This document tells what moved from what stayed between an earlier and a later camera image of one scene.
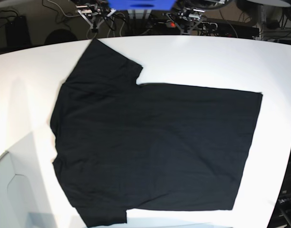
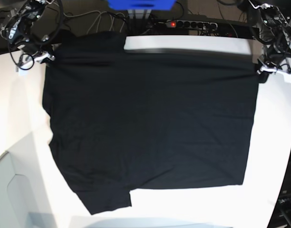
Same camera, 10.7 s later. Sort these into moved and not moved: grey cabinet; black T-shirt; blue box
Moved: black T-shirt
Not moved: grey cabinet; blue box
